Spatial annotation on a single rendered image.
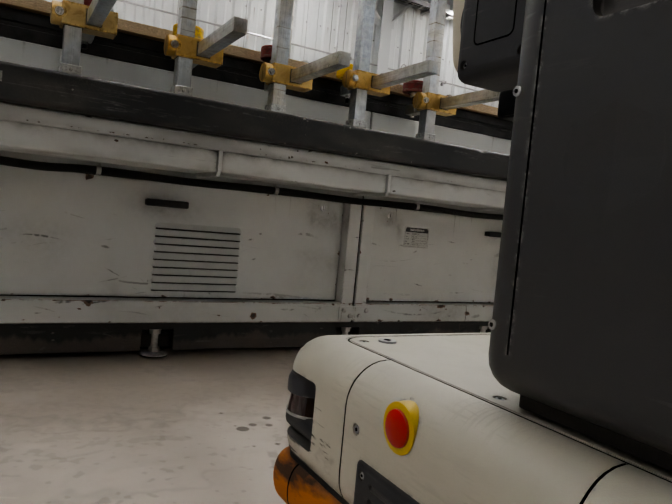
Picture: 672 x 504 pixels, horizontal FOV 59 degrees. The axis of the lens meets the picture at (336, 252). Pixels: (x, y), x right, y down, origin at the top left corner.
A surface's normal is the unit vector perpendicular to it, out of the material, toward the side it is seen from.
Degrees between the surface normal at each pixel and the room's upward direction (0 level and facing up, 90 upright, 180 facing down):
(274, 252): 90
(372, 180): 90
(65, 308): 90
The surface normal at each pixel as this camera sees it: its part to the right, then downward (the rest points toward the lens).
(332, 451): -0.87, -0.05
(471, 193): 0.49, 0.09
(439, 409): -0.48, -0.80
